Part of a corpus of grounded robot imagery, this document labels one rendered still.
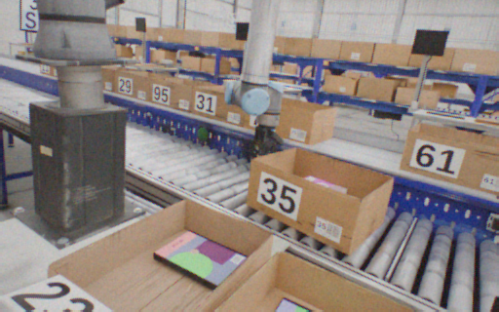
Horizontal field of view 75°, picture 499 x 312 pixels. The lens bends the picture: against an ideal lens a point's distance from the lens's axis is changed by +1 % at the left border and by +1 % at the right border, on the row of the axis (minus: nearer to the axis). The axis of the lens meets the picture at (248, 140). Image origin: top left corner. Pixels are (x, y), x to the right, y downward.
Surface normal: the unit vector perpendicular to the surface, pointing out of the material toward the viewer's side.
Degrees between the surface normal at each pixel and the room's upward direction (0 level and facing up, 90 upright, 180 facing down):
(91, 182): 90
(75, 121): 90
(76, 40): 71
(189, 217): 90
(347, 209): 90
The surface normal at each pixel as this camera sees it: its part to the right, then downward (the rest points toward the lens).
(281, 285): -0.53, 0.15
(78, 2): 0.59, 0.27
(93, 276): 0.86, 0.19
